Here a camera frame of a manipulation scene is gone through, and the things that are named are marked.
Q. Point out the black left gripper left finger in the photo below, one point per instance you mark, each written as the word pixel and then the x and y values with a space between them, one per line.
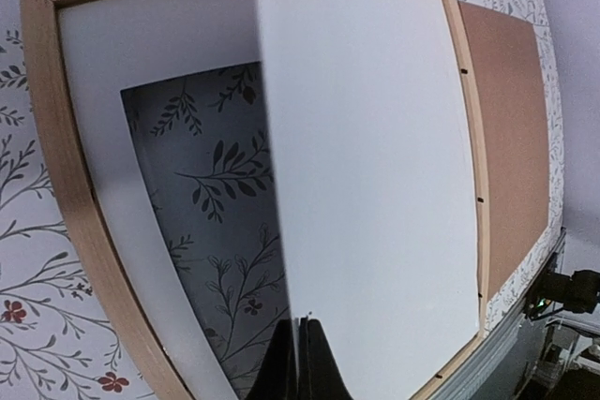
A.
pixel 277 377

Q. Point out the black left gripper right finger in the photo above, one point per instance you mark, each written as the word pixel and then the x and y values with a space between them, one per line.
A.
pixel 318 374

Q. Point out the clear acrylic sheet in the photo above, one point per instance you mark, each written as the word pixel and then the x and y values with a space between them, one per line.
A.
pixel 201 141

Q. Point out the brown frame backing board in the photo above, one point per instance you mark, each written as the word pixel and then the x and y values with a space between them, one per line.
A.
pixel 510 86

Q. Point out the cat photo white border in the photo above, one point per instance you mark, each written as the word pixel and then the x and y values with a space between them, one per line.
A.
pixel 108 47

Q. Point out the light wooden picture frame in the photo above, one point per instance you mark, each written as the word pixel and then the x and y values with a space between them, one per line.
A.
pixel 76 196

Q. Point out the front aluminium rail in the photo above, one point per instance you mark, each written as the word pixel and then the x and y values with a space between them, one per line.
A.
pixel 510 350

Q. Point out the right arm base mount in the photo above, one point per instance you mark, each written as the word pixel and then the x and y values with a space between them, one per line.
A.
pixel 553 293

